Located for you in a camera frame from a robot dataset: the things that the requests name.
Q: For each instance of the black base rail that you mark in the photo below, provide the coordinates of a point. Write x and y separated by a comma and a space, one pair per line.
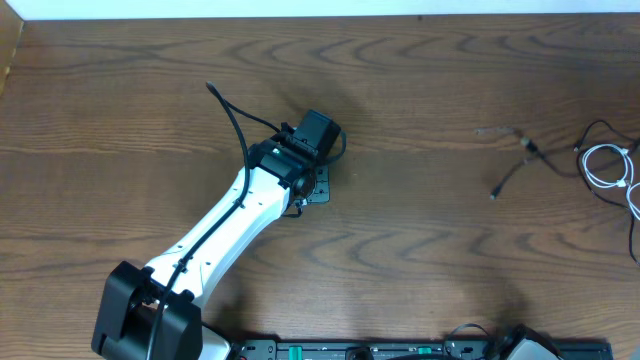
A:
466, 342

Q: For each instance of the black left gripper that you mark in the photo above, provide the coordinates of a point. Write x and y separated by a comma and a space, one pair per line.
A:
321, 185

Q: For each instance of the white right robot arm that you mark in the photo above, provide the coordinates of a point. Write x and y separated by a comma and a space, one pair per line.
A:
523, 343

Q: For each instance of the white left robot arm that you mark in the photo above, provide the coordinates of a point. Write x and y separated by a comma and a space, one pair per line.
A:
155, 312

